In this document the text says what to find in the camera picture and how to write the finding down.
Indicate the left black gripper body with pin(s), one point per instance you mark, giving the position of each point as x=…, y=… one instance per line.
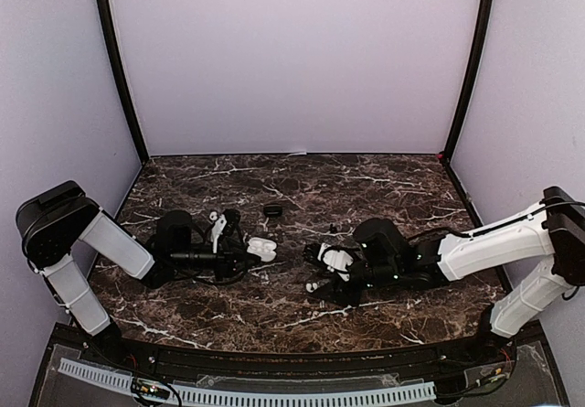
x=223, y=260

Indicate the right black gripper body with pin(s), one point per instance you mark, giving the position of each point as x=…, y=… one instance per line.
x=358, y=294

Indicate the white earbud charging case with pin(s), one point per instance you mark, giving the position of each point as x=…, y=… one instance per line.
x=263, y=248

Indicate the black charging case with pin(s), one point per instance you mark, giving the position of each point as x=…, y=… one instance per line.
x=272, y=210

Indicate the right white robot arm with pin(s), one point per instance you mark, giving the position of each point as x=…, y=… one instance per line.
x=552, y=231

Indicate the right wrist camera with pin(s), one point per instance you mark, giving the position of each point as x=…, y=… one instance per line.
x=331, y=258

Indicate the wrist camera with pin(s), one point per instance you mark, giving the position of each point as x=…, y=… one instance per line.
x=224, y=226
x=331, y=258

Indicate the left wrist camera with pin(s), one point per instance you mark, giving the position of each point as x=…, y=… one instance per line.
x=224, y=226

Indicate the black front rail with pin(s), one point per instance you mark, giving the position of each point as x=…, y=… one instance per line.
x=181, y=362

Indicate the white slotted cable duct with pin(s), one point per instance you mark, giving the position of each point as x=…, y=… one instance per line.
x=224, y=391

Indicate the left black frame post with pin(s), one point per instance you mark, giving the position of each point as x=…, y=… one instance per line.
x=115, y=59

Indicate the black frame post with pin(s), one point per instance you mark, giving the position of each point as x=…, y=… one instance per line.
x=115, y=59
x=469, y=79

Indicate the right black frame post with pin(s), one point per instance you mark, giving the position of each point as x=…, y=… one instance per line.
x=469, y=79

